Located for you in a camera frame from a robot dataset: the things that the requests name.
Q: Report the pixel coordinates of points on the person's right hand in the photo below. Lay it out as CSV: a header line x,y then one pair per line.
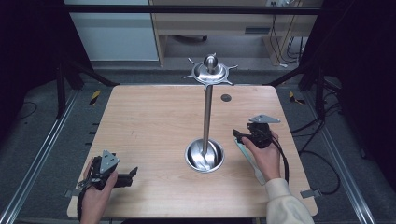
x,y
267,161

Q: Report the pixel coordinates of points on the person's left hand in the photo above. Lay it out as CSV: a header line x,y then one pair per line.
x,y
95,203

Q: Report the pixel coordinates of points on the black round table grommet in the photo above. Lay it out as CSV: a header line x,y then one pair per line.
x,y
226,97

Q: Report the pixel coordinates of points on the aluminium floor rail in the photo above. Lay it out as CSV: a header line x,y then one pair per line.
x,y
37,158
342,168

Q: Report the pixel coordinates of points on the light wooden desk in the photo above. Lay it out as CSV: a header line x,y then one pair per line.
x,y
211,21

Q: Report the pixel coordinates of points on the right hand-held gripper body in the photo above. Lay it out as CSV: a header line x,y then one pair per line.
x,y
261,135

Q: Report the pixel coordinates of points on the grey metal table clamp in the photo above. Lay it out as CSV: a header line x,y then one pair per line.
x,y
71,193
310,193

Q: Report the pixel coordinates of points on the white cabinet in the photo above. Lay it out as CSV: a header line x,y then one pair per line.
x,y
115,37

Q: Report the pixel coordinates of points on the black horizontal frame bar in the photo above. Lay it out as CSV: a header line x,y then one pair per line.
x,y
186,9

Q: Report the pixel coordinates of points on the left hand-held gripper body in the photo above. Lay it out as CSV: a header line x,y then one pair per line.
x,y
108,161

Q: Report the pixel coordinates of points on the black curtain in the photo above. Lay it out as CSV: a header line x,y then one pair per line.
x,y
364,77
28,46

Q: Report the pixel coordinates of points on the pale teal spatula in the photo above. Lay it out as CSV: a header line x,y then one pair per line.
x,y
251,161

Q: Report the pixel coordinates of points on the yellow black floor tape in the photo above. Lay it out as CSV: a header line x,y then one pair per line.
x,y
294,98
95,97

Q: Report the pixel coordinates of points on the steel utensil rack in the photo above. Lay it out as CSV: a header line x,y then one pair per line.
x,y
206,118

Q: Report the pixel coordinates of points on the black metal frame stand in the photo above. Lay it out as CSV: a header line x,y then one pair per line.
x,y
61,90
319,90

